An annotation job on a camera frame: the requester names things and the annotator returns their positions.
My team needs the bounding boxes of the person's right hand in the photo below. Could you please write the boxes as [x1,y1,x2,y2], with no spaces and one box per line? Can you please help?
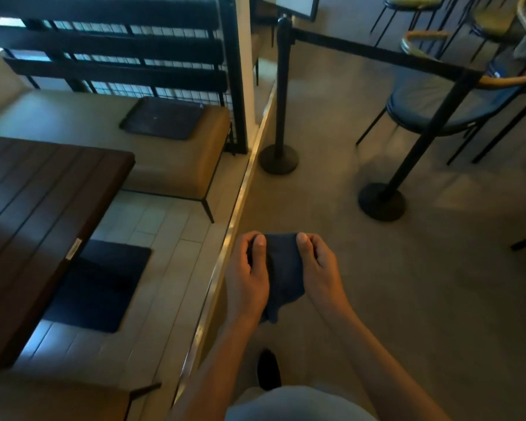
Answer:
[296,232,355,320]

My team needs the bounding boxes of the person's left hand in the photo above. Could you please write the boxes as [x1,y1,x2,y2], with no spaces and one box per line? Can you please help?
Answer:
[224,231,271,323]

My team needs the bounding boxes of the dark blue cloth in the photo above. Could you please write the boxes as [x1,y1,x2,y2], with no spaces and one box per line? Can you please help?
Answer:
[247,233,306,324]

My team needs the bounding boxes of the black tray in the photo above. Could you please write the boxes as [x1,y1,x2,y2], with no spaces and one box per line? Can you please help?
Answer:
[119,96,206,141]

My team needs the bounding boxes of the person's left forearm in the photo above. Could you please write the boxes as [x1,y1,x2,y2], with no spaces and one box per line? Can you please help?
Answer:
[168,315,264,421]

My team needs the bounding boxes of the person's right forearm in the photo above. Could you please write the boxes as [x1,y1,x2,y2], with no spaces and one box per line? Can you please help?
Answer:
[328,306,452,421]

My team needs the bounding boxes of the person's left black shoe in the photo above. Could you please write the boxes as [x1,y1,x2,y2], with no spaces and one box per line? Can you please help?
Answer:
[257,349,283,391]

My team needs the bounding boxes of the metal floor threshold strip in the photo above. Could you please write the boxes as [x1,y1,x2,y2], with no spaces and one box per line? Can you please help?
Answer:
[172,85,276,406]

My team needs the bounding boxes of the small white table sticker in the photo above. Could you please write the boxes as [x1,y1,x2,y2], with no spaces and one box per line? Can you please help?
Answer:
[64,237,83,261]

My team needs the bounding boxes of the blue cushioned chair wooden arms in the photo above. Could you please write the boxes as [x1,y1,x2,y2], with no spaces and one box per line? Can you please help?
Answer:
[355,30,526,166]

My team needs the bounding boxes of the black stanchion belt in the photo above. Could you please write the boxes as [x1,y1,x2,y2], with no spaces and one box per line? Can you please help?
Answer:
[289,26,470,82]

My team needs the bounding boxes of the black metal grille partition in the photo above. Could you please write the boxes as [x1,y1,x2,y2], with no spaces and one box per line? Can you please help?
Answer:
[0,0,250,155]

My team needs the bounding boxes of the black framed white sign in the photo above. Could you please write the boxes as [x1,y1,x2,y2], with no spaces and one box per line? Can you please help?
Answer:
[274,0,321,22]

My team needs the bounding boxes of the olive seat black chair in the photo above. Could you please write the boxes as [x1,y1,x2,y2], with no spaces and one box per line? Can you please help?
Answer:
[370,0,450,48]
[438,0,526,64]

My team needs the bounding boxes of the brown bench black frame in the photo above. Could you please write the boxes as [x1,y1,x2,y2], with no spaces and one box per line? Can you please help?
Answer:
[0,89,232,224]

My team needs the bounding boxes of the black stanchion post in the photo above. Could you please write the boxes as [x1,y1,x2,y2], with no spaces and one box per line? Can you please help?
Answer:
[358,67,485,223]
[258,16,300,176]

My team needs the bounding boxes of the table with black pedestal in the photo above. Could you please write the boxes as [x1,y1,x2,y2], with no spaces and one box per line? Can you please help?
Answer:
[0,134,153,373]

